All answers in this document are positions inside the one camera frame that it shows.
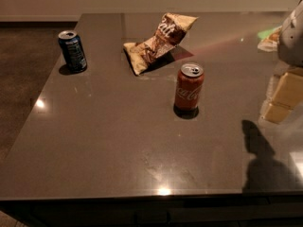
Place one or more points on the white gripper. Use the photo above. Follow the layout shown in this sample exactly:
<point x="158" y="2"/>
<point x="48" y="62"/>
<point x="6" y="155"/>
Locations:
<point x="292" y="40"/>

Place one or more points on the brown chip bag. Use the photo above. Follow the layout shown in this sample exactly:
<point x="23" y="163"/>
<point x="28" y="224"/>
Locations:
<point x="170" y="32"/>

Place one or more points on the red coke can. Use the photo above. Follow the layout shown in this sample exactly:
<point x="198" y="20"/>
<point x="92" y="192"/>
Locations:
<point x="190" y="81"/>

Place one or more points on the blue pepsi can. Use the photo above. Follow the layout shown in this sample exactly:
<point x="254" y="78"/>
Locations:
<point x="72" y="50"/>

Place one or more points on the green and white snack bag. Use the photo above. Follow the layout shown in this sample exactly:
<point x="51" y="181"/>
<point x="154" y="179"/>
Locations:
<point x="268" y="39"/>

